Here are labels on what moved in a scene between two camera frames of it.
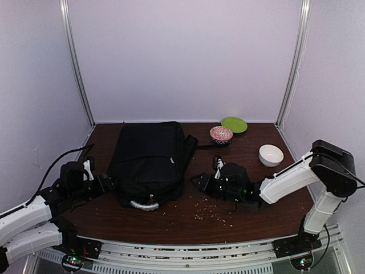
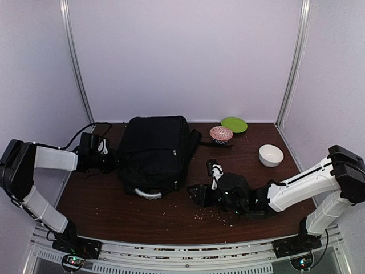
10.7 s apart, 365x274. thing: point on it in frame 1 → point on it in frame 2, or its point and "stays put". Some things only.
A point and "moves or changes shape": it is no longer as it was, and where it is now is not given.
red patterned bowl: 220,135 stays put
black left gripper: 105,187 → 113,163
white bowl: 270,155 stays put
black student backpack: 147,162 moves or changes shape
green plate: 236,124 stays put
